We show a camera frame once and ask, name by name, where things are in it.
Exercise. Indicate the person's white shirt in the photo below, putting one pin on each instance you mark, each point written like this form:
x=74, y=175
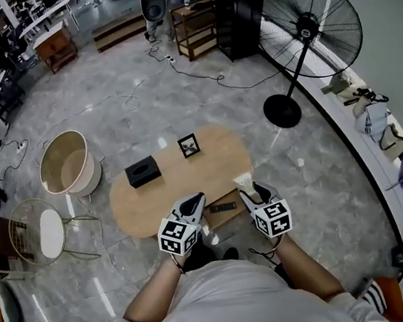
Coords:
x=242, y=308

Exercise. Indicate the round wooden table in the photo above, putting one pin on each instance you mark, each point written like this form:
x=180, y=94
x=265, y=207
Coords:
x=189, y=180

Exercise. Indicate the person's left forearm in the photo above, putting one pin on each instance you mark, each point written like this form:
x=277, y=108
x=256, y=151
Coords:
x=151, y=299

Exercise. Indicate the person's black trousers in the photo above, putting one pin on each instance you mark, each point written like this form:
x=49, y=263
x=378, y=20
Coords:
x=201, y=258

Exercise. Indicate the clear bag of cotton swabs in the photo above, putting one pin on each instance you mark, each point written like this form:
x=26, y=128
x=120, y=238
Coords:
x=244, y=184

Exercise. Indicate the white power strip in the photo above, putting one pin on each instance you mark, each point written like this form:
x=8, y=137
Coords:
x=170, y=59
x=22, y=146

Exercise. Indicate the black remote control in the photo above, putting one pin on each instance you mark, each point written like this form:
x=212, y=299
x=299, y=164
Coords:
x=223, y=206

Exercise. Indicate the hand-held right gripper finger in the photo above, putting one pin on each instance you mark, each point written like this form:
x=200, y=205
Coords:
x=272, y=194
x=248, y=203

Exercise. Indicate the grey-green bag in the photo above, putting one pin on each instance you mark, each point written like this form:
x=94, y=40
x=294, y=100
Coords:
x=342, y=88

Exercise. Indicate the person's right forearm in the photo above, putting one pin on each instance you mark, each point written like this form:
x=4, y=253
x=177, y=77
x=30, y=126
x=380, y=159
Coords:
x=308, y=272

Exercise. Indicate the black white striped pillow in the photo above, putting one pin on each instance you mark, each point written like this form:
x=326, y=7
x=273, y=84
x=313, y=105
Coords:
x=373, y=296

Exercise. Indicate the wooden step platform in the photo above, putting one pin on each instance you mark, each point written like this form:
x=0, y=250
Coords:
x=120, y=31

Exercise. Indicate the black leather tissue box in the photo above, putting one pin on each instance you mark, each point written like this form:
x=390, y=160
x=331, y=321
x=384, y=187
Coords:
x=143, y=170

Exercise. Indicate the black cabinet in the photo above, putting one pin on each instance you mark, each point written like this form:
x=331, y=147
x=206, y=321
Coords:
x=240, y=15

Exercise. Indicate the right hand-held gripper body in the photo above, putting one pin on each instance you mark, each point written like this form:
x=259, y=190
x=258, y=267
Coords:
x=274, y=218

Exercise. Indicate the black picture frame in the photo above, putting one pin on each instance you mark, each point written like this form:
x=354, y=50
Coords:
x=189, y=145

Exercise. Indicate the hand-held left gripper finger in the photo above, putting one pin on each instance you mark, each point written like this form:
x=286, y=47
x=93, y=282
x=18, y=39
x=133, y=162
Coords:
x=176, y=207
x=201, y=211

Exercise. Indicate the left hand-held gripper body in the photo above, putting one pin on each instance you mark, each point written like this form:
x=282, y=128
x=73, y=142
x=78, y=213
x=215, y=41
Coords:
x=177, y=235

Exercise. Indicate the black standing fan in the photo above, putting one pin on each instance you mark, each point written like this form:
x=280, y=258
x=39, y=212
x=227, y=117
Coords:
x=282, y=110

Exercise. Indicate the olive tote bag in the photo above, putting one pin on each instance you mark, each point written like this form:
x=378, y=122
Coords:
x=394, y=142

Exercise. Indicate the pale blue bag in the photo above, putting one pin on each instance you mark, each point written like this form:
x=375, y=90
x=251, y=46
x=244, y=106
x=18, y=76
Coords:
x=371, y=120

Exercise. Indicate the round beige glass-top table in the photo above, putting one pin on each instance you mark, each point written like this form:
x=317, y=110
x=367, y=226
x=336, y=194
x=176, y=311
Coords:
x=71, y=168

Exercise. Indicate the black wrist band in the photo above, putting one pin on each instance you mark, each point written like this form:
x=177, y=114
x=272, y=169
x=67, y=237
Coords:
x=177, y=265

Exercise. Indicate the wooden shelf rack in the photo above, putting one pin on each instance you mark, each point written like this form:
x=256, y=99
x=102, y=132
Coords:
x=197, y=29

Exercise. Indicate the small brown wooden cabinet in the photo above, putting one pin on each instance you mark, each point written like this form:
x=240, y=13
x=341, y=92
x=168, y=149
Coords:
x=57, y=47

